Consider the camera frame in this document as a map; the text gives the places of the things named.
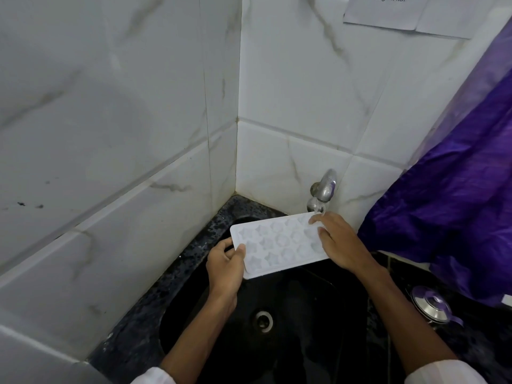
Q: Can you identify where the purple curtain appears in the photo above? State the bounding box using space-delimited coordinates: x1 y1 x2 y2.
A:
357 18 512 308

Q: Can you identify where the white shirt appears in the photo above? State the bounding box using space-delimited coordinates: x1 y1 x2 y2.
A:
130 360 489 384

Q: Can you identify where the person's right hand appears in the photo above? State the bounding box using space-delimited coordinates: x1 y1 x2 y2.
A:
308 212 387 278

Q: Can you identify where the person's right forearm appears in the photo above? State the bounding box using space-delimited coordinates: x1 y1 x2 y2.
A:
358 266 459 377

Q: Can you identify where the white ice tray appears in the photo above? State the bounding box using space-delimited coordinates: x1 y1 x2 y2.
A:
230 211 331 281

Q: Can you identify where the black sink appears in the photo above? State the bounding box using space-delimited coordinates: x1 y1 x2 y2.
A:
159 215 369 384

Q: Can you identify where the person's left forearm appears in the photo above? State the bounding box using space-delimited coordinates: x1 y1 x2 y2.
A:
159 291 237 384

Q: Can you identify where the person's left hand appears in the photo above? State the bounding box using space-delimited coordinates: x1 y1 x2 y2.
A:
206 237 247 305

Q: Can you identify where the steel tap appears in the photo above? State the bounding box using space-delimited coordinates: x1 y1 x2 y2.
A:
307 168 338 214

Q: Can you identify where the steel pot with purple lid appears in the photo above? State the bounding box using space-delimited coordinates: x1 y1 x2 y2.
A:
406 285 465 329

